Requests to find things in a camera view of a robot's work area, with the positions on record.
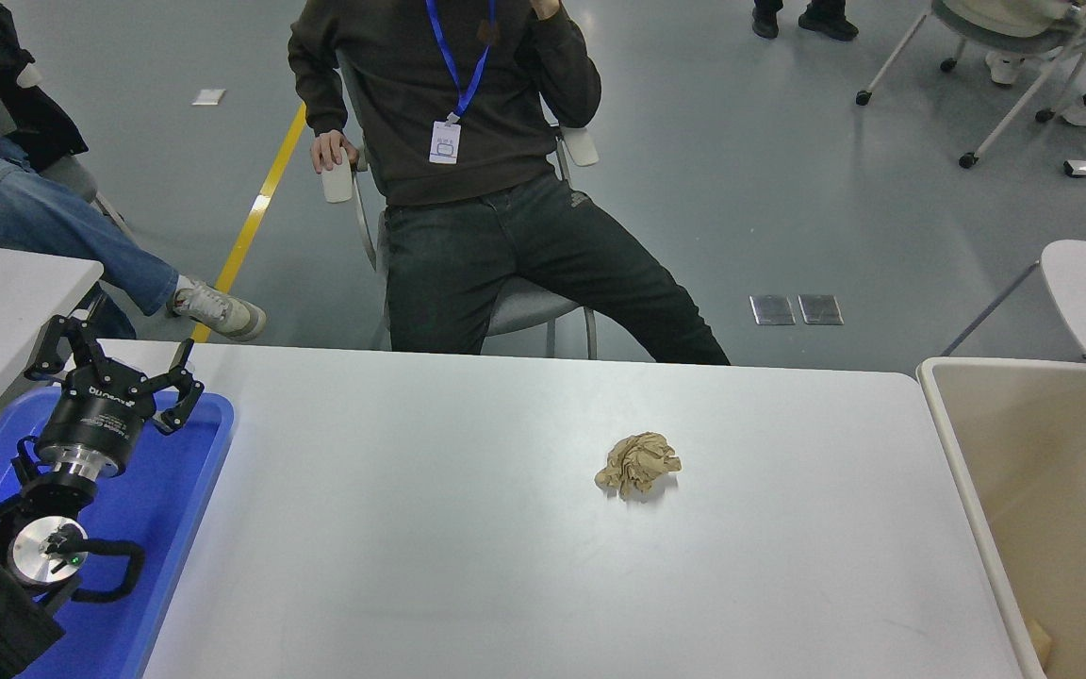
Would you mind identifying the tan paper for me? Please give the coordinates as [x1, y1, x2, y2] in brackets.
[595, 432, 683, 501]

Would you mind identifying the blue plastic tray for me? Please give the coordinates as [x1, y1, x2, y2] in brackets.
[0, 387, 238, 679]

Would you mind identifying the large pale bin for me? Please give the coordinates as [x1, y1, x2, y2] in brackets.
[917, 356, 1086, 679]

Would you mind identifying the white side table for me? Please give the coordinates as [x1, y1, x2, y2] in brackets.
[0, 240, 103, 444]

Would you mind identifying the tan scrap in bin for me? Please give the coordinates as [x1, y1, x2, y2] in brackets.
[1024, 613, 1055, 671]

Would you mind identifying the person with lanyard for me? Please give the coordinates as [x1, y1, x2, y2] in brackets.
[287, 0, 732, 366]

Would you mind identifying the blue lanyard with badge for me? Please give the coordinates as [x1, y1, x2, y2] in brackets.
[425, 0, 497, 165]

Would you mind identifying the grey chair with white armrests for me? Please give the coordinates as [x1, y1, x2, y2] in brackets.
[320, 52, 601, 361]

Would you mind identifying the lanyard person's right hand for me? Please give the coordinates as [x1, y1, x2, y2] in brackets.
[310, 130, 360, 175]

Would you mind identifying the white framed wheeled chair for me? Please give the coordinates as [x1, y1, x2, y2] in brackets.
[854, 0, 1086, 169]

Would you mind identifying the grey wheeled chair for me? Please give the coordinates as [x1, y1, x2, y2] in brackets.
[34, 156, 139, 244]

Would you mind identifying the person in black shoes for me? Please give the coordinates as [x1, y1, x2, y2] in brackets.
[752, 0, 860, 41]

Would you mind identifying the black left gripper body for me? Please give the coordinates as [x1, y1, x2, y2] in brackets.
[37, 362, 159, 465]

